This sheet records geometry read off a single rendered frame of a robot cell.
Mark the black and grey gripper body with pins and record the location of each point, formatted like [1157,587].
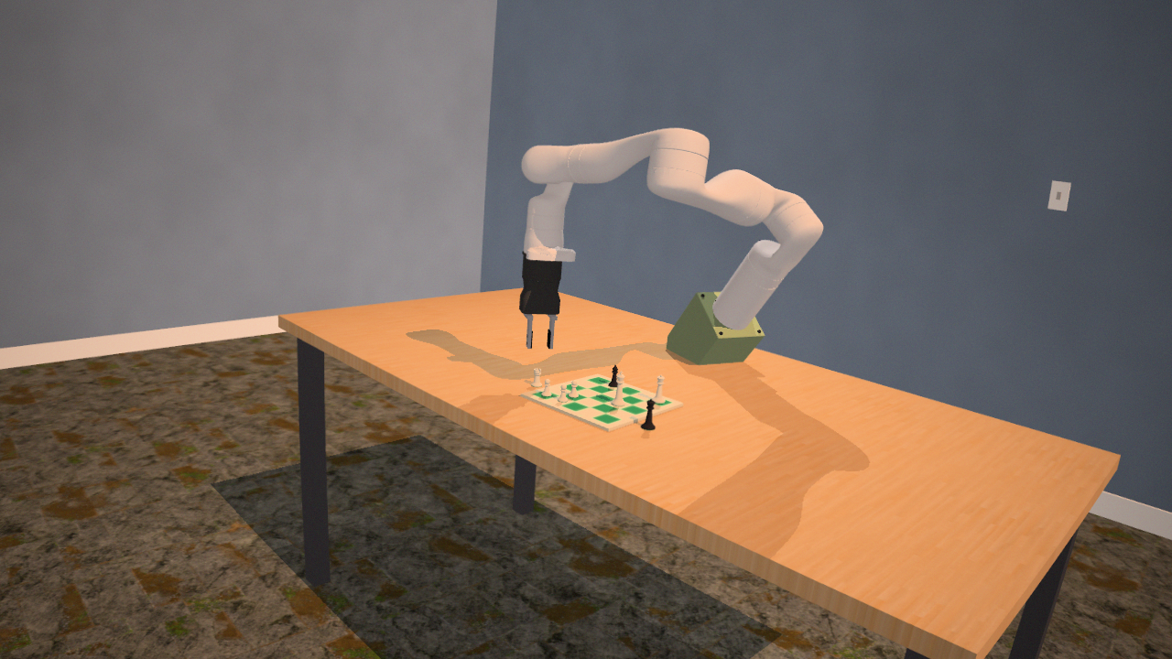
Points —
[541,274]

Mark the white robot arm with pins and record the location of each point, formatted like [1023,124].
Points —
[676,171]

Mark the green and cream chessboard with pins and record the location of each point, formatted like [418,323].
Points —
[594,404]

